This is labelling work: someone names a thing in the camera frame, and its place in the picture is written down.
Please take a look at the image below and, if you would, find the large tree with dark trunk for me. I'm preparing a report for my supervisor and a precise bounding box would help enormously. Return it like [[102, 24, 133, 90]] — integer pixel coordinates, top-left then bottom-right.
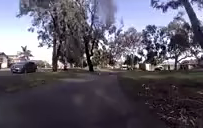
[[66, 0, 118, 73], [18, 0, 77, 73]]

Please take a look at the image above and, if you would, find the grey paved path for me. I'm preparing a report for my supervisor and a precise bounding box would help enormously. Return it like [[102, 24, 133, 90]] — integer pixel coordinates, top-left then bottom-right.
[[0, 71, 170, 128]]

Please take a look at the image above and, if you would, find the row of trees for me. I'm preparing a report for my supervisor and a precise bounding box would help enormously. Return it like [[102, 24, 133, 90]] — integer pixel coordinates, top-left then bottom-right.
[[92, 13, 203, 72]]

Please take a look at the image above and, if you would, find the grass strip beside road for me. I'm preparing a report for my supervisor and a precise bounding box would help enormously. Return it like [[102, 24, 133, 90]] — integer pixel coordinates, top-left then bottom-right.
[[0, 68, 100, 94]]

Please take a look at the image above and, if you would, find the low building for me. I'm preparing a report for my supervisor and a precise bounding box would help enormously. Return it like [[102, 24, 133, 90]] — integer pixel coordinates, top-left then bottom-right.
[[138, 58, 203, 72]]

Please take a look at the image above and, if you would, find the palm tree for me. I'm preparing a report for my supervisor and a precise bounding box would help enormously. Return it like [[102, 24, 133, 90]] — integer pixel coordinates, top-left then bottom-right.
[[16, 45, 34, 62]]

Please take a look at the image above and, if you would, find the dark car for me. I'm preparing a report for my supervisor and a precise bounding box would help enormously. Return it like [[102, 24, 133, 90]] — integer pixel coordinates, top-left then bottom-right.
[[10, 61, 39, 74]]

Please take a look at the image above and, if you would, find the grass verge with leaves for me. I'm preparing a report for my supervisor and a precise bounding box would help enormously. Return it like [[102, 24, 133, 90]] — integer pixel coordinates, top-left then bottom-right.
[[117, 69, 203, 128]]

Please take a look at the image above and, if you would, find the leaning tree trunk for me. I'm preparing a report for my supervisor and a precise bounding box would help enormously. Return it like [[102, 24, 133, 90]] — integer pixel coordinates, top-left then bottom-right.
[[150, 0, 203, 89]]

